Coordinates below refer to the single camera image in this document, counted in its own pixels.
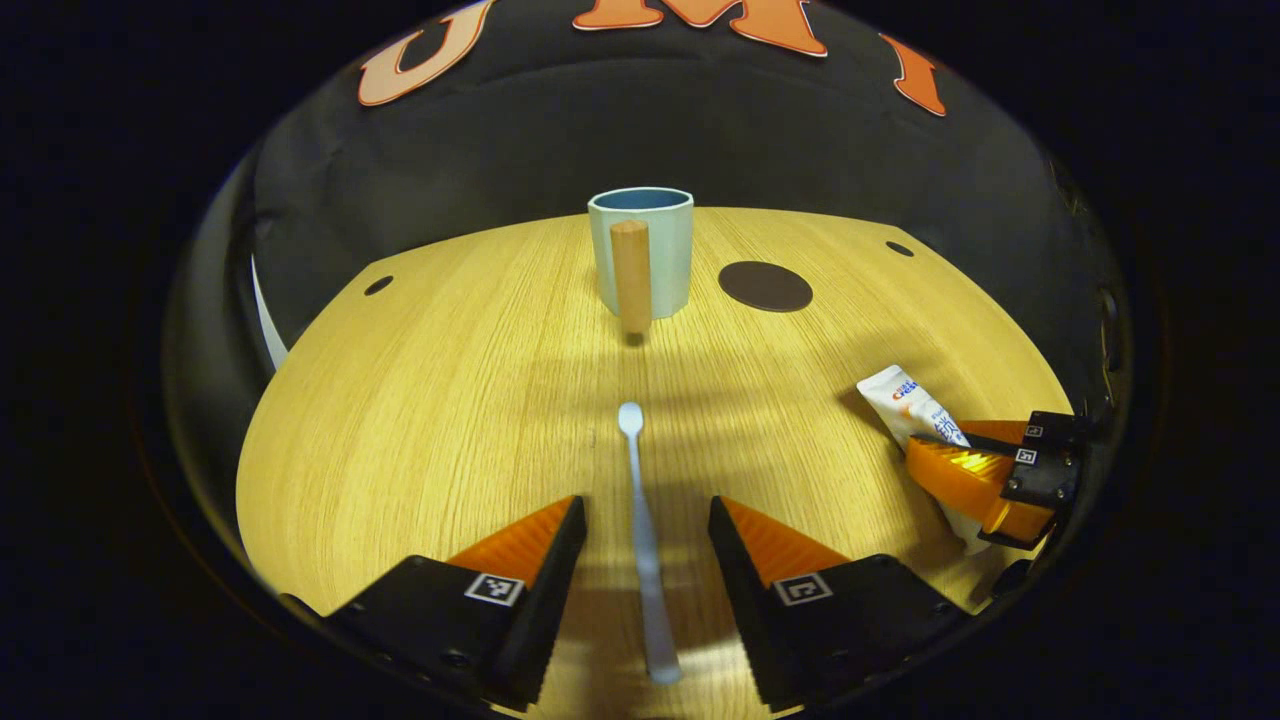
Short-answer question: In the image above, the white toothbrush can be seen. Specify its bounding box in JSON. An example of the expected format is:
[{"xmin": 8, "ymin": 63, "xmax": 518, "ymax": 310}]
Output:
[{"xmin": 617, "ymin": 402, "xmax": 684, "ymax": 686}]

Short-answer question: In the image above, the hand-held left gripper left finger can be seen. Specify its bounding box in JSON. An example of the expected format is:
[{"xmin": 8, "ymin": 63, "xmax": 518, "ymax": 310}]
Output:
[{"xmin": 285, "ymin": 495, "xmax": 589, "ymax": 713}]

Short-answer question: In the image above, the white toothpaste tube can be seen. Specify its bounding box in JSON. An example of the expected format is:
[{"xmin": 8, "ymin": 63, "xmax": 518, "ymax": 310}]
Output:
[{"xmin": 857, "ymin": 364, "xmax": 996, "ymax": 556}]

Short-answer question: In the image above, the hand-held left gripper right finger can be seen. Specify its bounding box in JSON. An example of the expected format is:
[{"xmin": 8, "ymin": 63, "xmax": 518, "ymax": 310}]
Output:
[{"xmin": 708, "ymin": 495, "xmax": 976, "ymax": 713}]

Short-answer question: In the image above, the dark brown round coaster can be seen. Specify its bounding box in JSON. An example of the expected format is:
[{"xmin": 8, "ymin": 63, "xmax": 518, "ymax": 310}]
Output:
[{"xmin": 718, "ymin": 261, "xmax": 814, "ymax": 314}]

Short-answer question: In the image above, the white panel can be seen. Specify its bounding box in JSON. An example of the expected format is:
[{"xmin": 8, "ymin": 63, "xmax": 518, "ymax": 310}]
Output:
[{"xmin": 250, "ymin": 255, "xmax": 291, "ymax": 371}]

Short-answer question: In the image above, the black backdrop cloth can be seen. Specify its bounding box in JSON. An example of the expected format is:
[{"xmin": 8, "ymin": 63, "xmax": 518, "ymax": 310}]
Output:
[{"xmin": 165, "ymin": 0, "xmax": 1131, "ymax": 561}]

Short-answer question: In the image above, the light blue cup wooden handle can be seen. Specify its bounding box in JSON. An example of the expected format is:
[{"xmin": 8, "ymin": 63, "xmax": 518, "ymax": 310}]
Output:
[{"xmin": 587, "ymin": 187, "xmax": 695, "ymax": 336}]

